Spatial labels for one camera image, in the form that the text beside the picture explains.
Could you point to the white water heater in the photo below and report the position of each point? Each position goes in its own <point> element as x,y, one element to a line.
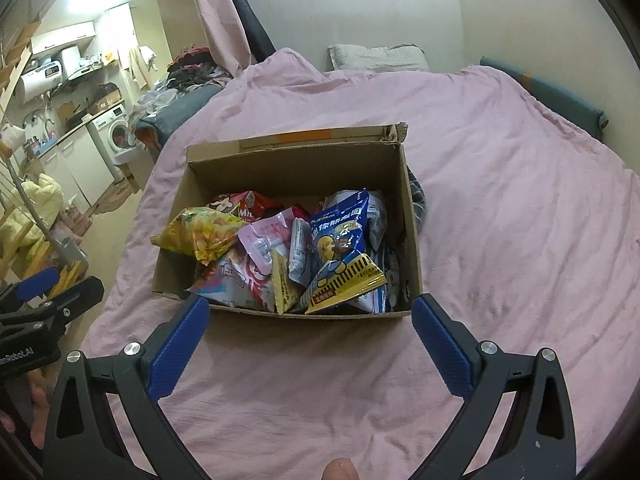
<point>42,80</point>

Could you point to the red cartoon candy bag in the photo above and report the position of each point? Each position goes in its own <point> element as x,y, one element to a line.
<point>245,205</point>

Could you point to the white washing machine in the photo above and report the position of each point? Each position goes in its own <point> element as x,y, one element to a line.
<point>112,140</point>

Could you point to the white base cabinets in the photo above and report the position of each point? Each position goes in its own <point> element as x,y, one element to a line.
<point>75,167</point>

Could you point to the person's left hand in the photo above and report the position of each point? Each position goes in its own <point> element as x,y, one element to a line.
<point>40,392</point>

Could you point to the brown cardboard box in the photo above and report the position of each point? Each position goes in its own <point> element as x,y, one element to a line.
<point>300,170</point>

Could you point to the yellow snack packet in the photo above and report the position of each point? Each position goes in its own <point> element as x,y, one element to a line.
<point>285,285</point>

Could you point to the blue white snack packet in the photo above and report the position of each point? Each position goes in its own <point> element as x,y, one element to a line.
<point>377,220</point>
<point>340,245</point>

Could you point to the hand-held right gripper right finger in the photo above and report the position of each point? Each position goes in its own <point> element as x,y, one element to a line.
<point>440,345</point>

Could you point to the yellow wooden chair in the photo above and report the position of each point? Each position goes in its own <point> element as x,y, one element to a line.
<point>65,270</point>

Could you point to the brown floor mat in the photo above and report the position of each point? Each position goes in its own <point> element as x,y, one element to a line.
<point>117,199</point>

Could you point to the cardboard boxes on counter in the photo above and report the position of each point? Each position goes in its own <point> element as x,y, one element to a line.
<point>100,102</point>

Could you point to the teal orange padded cover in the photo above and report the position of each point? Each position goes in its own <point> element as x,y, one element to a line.
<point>180,110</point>

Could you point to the pink blanket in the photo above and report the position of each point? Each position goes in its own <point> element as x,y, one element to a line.
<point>500,210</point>

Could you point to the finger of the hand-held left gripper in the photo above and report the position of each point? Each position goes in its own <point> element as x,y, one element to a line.
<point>35,282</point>
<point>75,297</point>

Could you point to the pink curtain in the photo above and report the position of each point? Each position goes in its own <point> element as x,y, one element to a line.
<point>215,15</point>

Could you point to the dark slanted pole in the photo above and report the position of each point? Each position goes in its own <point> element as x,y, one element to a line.
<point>250,20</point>

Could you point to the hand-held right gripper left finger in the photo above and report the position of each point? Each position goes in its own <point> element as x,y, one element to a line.
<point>177,345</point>

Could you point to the teal padded bolster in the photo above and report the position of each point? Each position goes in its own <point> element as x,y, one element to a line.
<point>550,92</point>

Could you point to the wooden stair rail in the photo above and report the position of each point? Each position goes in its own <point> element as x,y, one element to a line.
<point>15,77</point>

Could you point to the white basin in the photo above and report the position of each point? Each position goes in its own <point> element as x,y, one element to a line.
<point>129,158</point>

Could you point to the person's right hand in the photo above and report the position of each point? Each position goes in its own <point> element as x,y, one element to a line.
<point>341,470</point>

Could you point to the pink white cartoon packet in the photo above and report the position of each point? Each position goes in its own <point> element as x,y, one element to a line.
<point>265,240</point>

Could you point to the pile of dark clothes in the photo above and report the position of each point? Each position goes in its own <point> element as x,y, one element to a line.
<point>197,67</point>

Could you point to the blue white stick sachet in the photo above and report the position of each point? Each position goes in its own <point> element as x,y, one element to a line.
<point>300,250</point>

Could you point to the yellow chips bag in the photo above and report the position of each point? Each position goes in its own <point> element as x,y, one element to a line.
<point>205,230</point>

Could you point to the white wall cabinet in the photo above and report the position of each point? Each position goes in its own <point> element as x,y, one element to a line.
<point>65,36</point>

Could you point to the grey pillow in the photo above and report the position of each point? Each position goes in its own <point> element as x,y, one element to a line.
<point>377,57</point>

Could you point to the heap of grey white laundry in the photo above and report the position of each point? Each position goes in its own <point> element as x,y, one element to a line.
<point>150,107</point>

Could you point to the hanging cream towel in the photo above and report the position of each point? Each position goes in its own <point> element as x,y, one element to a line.
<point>141,67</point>

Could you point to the pale yellow bedding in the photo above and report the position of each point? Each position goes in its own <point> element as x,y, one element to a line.
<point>35,205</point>

